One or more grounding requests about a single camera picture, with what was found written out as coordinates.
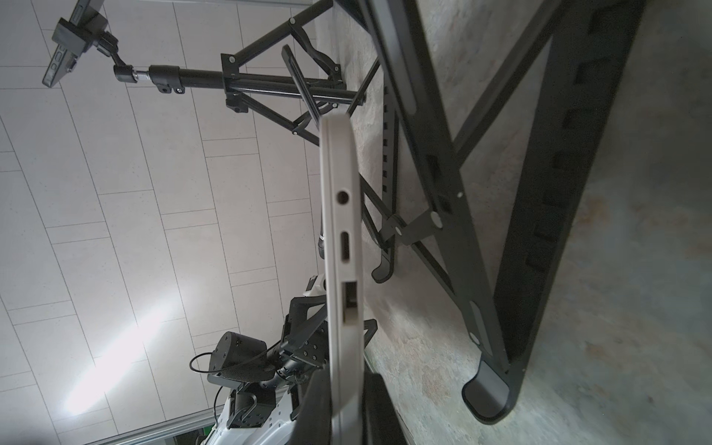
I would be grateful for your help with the black folding laptop stand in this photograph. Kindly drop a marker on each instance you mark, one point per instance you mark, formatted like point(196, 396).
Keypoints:
point(502, 105)

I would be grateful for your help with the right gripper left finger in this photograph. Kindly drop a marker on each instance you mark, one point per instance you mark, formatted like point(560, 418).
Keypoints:
point(313, 424)

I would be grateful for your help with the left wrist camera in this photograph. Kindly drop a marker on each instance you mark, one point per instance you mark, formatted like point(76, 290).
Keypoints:
point(316, 286)

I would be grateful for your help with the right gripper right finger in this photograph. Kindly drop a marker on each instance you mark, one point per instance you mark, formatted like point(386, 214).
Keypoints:
point(381, 424)

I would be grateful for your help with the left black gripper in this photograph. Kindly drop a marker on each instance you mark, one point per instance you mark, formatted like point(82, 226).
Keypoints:
point(305, 345)

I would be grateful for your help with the silver laptop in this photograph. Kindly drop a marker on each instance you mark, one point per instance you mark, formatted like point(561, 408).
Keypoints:
point(341, 209)

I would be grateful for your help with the small black phone tripod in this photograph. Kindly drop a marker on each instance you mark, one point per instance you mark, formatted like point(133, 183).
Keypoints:
point(87, 28)

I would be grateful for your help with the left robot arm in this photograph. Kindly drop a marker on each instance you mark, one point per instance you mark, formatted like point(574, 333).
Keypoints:
point(259, 399)

